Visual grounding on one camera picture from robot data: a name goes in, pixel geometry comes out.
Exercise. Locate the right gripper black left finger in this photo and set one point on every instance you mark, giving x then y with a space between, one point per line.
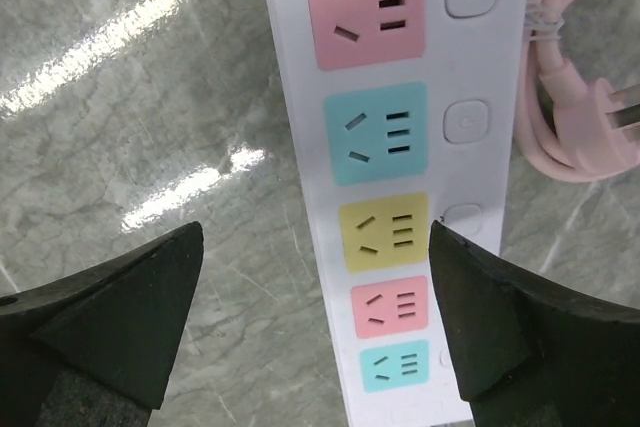
97 348

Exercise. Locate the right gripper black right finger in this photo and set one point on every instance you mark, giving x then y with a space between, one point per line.
527 351

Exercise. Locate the white multicolour power strip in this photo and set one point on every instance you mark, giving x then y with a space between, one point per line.
401 113

